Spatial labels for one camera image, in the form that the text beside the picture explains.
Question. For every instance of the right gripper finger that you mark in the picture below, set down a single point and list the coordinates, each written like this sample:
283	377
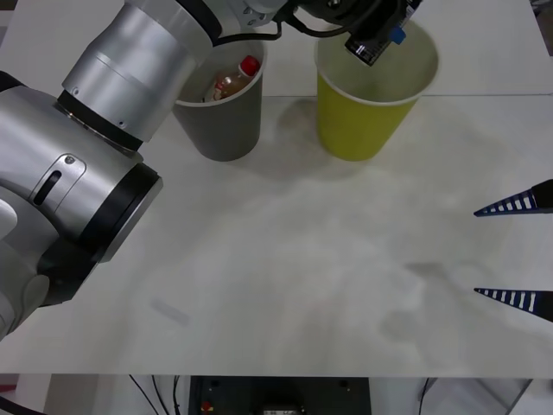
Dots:
525	201
523	299

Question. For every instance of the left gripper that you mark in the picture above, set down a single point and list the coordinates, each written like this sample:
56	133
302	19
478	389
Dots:
354	15

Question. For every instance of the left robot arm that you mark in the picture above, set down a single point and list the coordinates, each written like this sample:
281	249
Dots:
86	129

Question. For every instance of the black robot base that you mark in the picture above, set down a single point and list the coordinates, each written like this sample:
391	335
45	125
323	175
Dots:
281	395

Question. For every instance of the yellow-green plastic waste bin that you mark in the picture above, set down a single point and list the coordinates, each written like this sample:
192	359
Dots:
354	129

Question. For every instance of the plastic bottle with red cap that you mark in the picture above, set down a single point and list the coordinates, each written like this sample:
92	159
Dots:
233	82

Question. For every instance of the grey plastic waste bin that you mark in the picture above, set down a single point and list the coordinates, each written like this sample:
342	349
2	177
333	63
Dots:
229	125

